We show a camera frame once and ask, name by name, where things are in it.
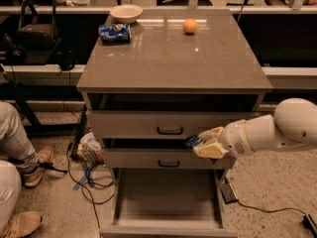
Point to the blue rxbar blueberry wrapper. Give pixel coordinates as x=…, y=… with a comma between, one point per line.
x=193, y=141

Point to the grey drawer cabinet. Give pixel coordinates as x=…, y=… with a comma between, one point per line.
x=163, y=69

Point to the tan sneaker upper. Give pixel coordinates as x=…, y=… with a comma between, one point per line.
x=33, y=175

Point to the tan sneaker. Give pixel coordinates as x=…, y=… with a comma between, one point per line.
x=33, y=175
x=21, y=225

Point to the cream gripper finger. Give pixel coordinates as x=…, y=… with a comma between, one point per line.
x=211, y=134
x=211, y=151

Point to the crumpled snack bag floor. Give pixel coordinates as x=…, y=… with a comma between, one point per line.
x=89, y=149

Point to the person leg beige trousers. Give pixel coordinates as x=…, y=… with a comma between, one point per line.
x=14, y=143

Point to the tan sneaker lower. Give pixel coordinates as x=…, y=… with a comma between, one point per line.
x=21, y=225

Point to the black power adapter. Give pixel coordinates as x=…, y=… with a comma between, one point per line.
x=228, y=193

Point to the middle grey drawer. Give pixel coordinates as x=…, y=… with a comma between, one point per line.
x=154, y=159

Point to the blue pepsi can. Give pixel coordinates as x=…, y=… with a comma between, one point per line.
x=114, y=34

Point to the orange fruit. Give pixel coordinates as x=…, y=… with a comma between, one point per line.
x=189, y=26

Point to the top grey drawer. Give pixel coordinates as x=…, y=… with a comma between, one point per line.
x=158, y=124

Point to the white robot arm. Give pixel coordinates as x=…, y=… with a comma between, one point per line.
x=291, y=127

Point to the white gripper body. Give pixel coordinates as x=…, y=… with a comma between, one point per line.
x=233, y=139

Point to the black headphones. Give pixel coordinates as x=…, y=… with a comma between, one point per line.
x=65, y=60

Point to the open bottom grey drawer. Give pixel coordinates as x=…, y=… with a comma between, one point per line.
x=167, y=203

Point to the white bowl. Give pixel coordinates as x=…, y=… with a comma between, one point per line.
x=126, y=14

